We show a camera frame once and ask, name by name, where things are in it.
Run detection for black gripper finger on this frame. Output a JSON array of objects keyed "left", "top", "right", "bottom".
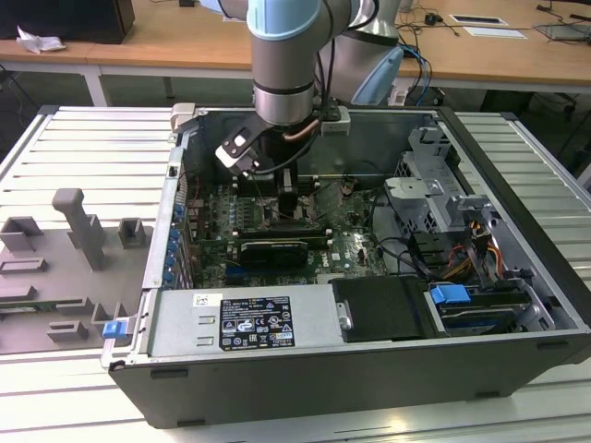
[{"left": 277, "top": 167, "right": 303, "bottom": 215}]

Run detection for metal socket cover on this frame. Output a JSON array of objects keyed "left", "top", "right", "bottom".
[{"left": 308, "top": 182, "right": 346, "bottom": 222}]

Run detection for CPU socket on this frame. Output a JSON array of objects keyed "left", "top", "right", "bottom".
[{"left": 259, "top": 194, "right": 323, "bottom": 232}]

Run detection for blue expansion slot clips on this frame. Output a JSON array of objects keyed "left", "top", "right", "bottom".
[{"left": 162, "top": 205, "right": 186, "bottom": 283}]

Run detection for black graphics card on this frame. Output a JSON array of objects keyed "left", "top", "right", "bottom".
[{"left": 239, "top": 238, "right": 309, "bottom": 269}]

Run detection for green motherboard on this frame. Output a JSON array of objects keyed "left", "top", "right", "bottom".
[{"left": 188, "top": 174, "right": 396, "bottom": 290}]

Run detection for metal drive cage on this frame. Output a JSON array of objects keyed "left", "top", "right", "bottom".
[{"left": 382, "top": 126, "right": 504, "bottom": 236}]

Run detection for black plastic air shroud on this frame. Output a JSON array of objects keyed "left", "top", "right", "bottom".
[{"left": 332, "top": 275, "right": 433, "bottom": 343}]

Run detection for silver power supply unit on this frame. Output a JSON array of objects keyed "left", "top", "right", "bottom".
[{"left": 147, "top": 283, "right": 345, "bottom": 359}]

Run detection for hard disk in blue carrier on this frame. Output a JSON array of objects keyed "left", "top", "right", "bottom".
[{"left": 428, "top": 283, "right": 530, "bottom": 336}]

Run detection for black open PC case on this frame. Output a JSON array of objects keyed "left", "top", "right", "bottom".
[{"left": 100, "top": 103, "right": 591, "bottom": 430}]

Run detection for wooden desk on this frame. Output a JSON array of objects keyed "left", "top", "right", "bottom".
[{"left": 0, "top": 0, "right": 591, "bottom": 108}]

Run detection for blue case latch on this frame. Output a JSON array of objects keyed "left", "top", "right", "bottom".
[{"left": 102, "top": 319, "right": 127, "bottom": 341}]

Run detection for grey parts rack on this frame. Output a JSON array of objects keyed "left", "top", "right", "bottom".
[{"left": 0, "top": 186, "right": 156, "bottom": 356}]

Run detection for black monitor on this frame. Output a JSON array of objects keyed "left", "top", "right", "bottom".
[{"left": 0, "top": 0, "right": 136, "bottom": 45}]

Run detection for white paper sheet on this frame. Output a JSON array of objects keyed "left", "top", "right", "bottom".
[{"left": 463, "top": 26, "right": 532, "bottom": 41}]

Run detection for crumpled white paper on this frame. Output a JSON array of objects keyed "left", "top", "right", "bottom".
[{"left": 16, "top": 25, "right": 66, "bottom": 55}]

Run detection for green RAM stick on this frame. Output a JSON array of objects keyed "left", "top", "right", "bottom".
[{"left": 0, "top": 298, "right": 83, "bottom": 313}]

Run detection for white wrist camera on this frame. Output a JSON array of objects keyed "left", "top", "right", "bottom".
[{"left": 213, "top": 129, "right": 262, "bottom": 179}]

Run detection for grey case release handle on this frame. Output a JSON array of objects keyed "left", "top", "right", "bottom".
[{"left": 169, "top": 102, "right": 199, "bottom": 135}]

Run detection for black cable bundle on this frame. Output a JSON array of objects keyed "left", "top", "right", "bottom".
[{"left": 368, "top": 188, "right": 447, "bottom": 282}]

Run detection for blue cable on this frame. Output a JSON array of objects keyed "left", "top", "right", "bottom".
[{"left": 401, "top": 43, "right": 435, "bottom": 108}]

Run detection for yellow red wire bundle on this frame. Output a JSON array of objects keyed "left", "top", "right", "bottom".
[{"left": 445, "top": 221, "right": 502, "bottom": 282}]

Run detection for white desk cable port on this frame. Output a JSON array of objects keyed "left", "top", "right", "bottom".
[{"left": 450, "top": 13, "right": 507, "bottom": 27}]

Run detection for dark wire tray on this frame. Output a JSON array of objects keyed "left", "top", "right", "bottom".
[{"left": 533, "top": 20, "right": 591, "bottom": 45}]

